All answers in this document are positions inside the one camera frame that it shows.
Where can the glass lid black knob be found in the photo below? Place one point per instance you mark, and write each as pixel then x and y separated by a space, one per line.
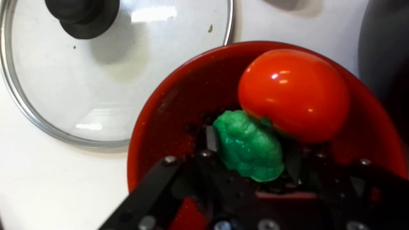
pixel 107 84

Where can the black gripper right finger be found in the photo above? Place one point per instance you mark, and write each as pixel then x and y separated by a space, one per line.
pixel 379 191

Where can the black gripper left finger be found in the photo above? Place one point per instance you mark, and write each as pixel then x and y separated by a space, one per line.
pixel 149 186

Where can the red toy tomato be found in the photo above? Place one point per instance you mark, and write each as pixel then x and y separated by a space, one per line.
pixel 294 93

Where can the green toy broccoli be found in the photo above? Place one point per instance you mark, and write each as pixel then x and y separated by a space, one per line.
pixel 247 144

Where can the orange bowl with beans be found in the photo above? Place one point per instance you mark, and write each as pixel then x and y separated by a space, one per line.
pixel 179 97

